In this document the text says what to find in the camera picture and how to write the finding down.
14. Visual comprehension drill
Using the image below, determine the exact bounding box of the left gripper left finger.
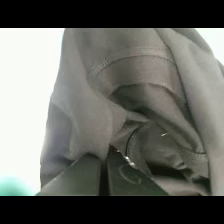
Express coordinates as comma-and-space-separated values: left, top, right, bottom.
35, 152, 102, 197

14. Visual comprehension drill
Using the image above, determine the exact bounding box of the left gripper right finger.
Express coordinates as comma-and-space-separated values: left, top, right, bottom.
107, 145, 170, 197

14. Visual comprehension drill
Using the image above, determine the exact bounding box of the grey T-shirt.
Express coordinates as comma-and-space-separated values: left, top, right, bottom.
39, 28, 224, 197

